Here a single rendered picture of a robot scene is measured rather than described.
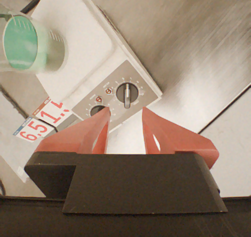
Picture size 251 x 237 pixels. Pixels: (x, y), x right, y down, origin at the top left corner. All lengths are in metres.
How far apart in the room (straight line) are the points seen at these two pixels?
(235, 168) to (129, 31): 0.28
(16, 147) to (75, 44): 0.38
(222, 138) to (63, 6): 0.29
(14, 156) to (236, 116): 0.55
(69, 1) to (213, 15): 0.19
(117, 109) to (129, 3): 0.18
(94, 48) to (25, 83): 0.28
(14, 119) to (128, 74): 0.36
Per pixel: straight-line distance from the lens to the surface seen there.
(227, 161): 0.27
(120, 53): 0.18
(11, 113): 0.47
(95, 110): 0.21
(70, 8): 0.21
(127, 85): 0.18
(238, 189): 0.31
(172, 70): 0.23
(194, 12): 0.25
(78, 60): 0.18
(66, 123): 0.33
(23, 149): 0.47
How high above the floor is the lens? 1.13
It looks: 68 degrees down
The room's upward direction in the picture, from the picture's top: 119 degrees counter-clockwise
